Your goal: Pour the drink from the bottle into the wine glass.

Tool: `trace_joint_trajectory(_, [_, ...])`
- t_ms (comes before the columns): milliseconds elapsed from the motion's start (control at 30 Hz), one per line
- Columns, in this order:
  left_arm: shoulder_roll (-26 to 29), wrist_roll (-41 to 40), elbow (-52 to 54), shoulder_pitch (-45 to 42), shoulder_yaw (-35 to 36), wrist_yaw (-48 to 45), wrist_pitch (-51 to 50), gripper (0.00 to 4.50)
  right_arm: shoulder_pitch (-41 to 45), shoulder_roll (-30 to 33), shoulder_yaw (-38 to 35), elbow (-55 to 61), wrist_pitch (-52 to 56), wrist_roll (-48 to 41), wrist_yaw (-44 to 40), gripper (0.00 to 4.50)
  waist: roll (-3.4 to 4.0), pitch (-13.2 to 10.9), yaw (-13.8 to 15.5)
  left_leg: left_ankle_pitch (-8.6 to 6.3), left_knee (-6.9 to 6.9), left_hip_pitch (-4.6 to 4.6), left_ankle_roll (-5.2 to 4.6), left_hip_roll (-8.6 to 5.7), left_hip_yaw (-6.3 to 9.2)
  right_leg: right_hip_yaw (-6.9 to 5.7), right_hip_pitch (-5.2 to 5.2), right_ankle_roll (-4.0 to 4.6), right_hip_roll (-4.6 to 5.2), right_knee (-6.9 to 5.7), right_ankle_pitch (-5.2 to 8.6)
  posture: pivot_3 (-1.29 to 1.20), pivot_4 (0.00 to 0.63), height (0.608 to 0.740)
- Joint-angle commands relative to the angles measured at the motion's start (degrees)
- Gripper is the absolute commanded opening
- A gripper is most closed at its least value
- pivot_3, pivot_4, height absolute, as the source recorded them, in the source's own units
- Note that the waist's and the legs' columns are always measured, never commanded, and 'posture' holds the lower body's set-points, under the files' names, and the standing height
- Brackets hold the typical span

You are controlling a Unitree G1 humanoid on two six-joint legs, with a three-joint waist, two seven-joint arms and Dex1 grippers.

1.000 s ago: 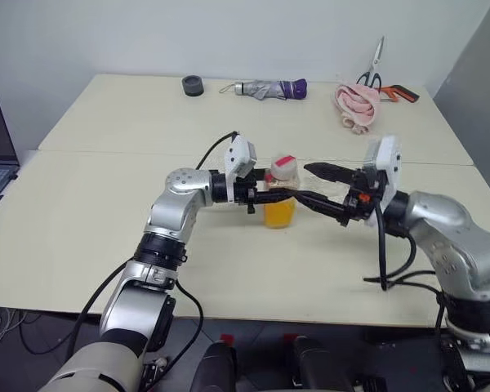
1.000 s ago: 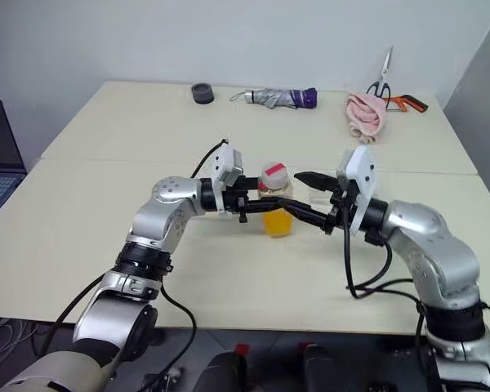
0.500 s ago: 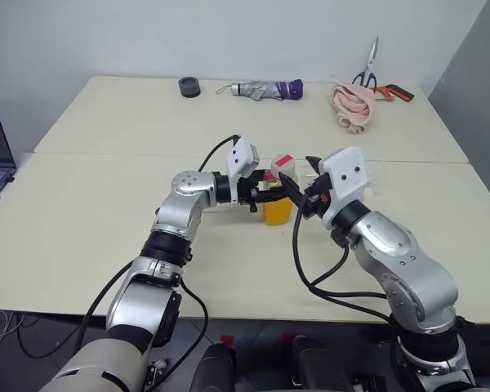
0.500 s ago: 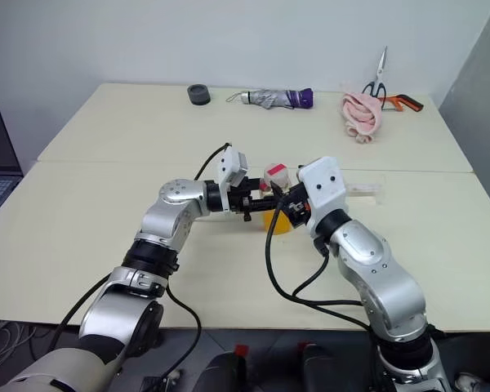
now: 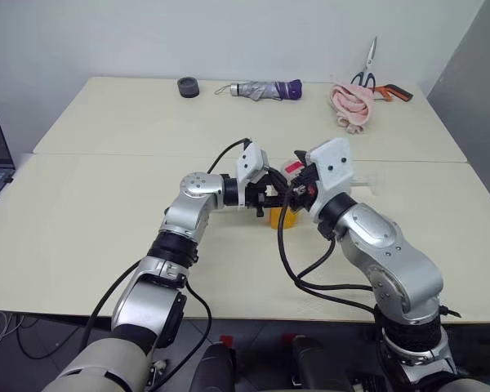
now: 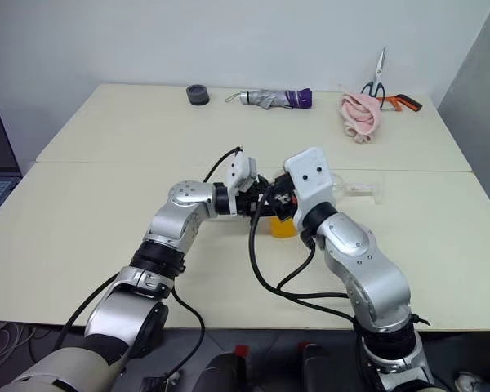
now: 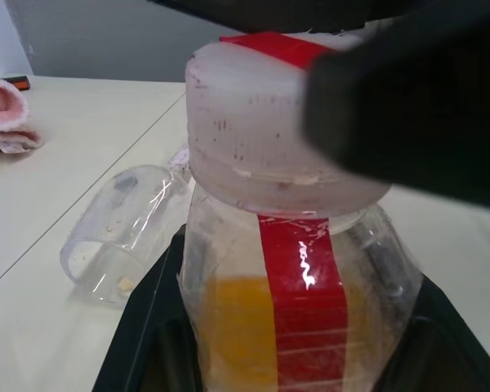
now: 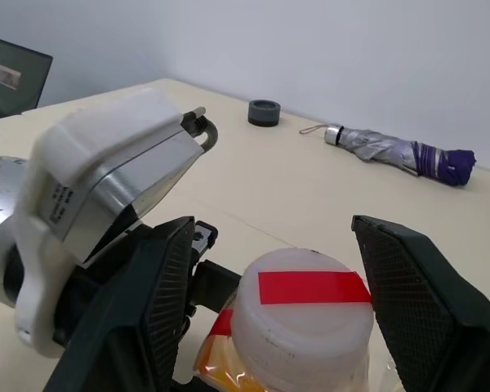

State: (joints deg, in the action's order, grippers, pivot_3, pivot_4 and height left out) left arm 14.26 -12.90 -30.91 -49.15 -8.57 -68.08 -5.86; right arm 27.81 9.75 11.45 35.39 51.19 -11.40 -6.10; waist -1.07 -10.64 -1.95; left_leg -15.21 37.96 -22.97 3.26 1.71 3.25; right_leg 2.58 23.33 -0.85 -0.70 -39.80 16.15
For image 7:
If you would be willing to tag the pink towel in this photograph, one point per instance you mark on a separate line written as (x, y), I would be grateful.
(4, 110)

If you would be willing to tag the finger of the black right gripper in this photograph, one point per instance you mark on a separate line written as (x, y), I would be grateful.
(412, 110)
(290, 14)

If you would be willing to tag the orange and black tool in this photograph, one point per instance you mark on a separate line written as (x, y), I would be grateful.
(20, 83)

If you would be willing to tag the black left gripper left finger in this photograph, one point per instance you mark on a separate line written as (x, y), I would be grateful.
(147, 359)

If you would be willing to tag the clear wine glass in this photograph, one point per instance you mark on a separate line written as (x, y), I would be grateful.
(118, 212)

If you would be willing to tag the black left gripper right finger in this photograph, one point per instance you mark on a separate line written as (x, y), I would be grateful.
(453, 359)

